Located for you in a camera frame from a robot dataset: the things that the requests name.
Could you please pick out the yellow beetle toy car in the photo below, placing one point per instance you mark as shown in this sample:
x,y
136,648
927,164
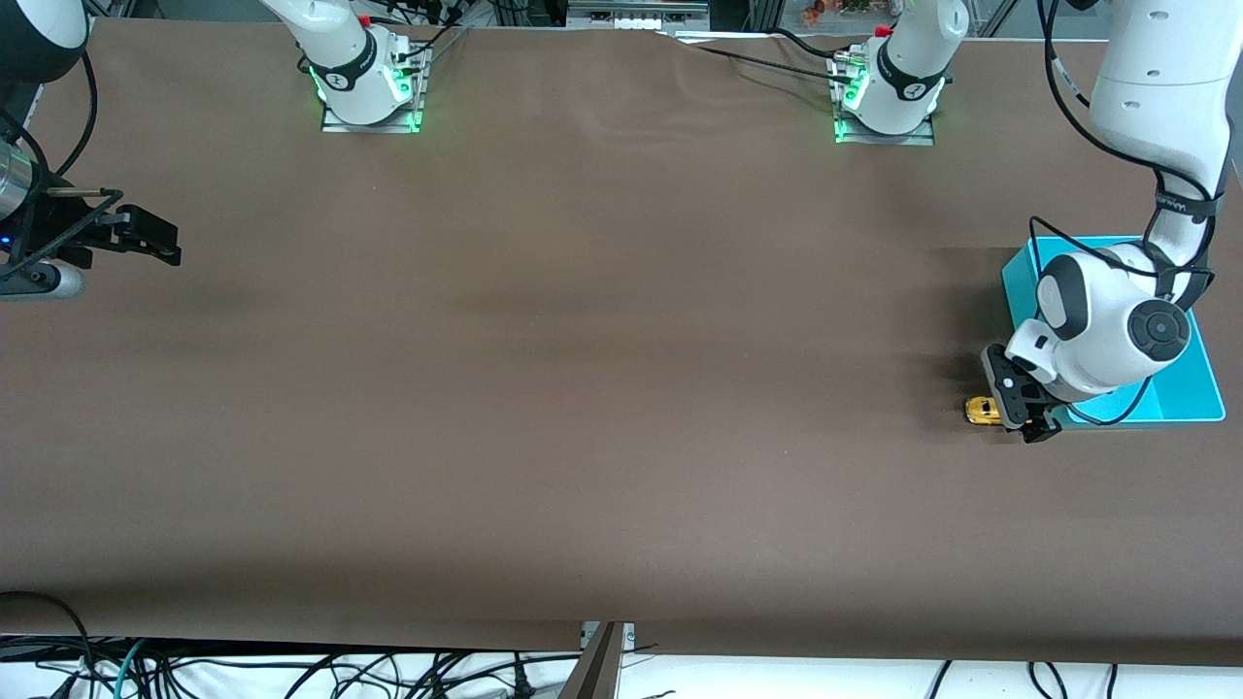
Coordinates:
x,y
981,411

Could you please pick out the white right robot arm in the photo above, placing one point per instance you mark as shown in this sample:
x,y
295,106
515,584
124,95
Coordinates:
x,y
340,53

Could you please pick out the grey support beam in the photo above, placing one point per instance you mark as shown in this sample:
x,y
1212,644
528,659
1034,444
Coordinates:
x,y
594,670

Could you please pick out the teal plastic bin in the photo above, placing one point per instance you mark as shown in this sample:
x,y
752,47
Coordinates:
x,y
1190,388

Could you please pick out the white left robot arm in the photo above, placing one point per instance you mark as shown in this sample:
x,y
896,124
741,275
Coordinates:
x,y
1156,87

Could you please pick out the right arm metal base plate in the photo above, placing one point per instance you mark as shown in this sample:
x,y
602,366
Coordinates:
x,y
416,97

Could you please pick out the colourful background items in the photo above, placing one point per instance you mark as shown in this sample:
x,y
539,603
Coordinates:
x,y
835,10

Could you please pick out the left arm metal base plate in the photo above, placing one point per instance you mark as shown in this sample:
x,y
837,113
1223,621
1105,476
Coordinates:
x,y
927,136

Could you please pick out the white power strip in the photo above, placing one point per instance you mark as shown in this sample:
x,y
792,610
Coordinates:
x,y
636,17

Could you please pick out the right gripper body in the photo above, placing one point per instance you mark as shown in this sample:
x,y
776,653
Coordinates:
x,y
39,231

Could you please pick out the small metal table bracket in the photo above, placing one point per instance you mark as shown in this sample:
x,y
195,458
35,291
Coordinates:
x,y
627,636

